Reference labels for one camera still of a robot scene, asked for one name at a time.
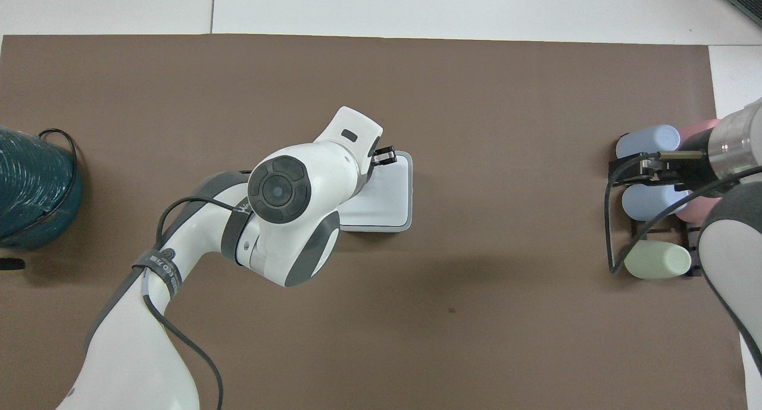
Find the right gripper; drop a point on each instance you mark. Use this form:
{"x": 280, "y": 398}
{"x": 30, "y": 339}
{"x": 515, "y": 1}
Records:
{"x": 698, "y": 163}

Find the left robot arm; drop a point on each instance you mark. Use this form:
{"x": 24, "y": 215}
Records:
{"x": 297, "y": 219}

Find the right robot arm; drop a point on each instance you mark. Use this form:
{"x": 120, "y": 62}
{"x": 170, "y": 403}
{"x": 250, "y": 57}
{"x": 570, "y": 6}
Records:
{"x": 729, "y": 243}

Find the pink bottle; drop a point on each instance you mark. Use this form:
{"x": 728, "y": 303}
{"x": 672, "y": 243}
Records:
{"x": 699, "y": 127}
{"x": 699, "y": 210}

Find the white square tray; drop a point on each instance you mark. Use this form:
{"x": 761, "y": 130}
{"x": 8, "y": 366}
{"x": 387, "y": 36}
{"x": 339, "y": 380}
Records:
{"x": 390, "y": 196}

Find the light blue bottle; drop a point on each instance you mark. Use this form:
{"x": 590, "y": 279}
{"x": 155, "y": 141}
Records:
{"x": 649, "y": 203}
{"x": 649, "y": 139}

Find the black bottle rack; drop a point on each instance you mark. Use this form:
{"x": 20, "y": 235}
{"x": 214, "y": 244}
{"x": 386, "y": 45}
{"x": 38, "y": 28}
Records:
{"x": 693, "y": 246}

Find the light green bottle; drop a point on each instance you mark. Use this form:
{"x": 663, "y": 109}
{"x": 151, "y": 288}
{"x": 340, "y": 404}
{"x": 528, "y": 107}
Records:
{"x": 658, "y": 260}

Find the teal woven basket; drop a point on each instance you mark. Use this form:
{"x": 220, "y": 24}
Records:
{"x": 30, "y": 184}

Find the small black object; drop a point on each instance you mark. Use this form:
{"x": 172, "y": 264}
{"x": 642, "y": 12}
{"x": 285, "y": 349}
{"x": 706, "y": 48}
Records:
{"x": 11, "y": 264}

